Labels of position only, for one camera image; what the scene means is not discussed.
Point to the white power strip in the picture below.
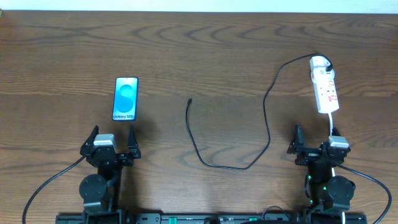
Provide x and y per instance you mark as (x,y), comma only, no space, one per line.
(325,90)

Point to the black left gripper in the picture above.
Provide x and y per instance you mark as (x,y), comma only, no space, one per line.
(111,154)

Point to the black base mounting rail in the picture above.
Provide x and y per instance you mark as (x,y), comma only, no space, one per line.
(156,218)

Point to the blue Galaxy smartphone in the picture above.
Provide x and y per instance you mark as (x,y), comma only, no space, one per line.
(125,99)

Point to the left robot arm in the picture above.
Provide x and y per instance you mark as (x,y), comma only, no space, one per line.
(100,191)

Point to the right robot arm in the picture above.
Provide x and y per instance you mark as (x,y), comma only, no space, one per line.
(329,194)

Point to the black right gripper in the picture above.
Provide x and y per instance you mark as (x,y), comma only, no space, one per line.
(315,150)

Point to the white USB charger plug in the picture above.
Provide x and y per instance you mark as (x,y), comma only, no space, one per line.
(320,61)

